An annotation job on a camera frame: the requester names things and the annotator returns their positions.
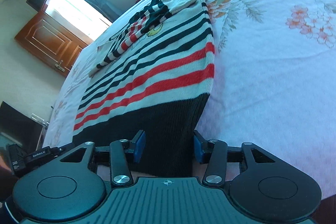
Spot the striped knit sweater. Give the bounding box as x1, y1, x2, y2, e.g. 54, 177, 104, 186
72, 0, 215, 177

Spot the black television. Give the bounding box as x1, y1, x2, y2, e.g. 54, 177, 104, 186
1, 101, 44, 153

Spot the brown wooden door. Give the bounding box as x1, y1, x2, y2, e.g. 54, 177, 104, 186
15, 11, 87, 77

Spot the floral white bed sheet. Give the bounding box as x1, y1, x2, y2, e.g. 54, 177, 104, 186
43, 0, 335, 198

